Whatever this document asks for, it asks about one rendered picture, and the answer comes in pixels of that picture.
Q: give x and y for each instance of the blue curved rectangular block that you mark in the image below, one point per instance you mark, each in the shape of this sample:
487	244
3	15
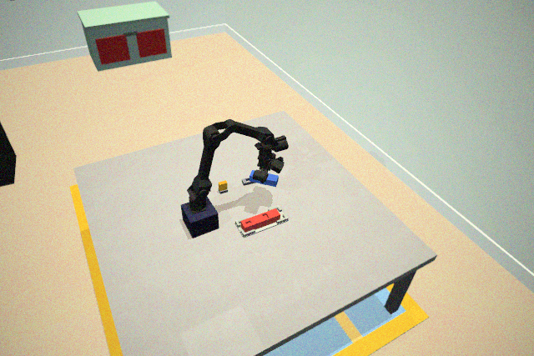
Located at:
271	180

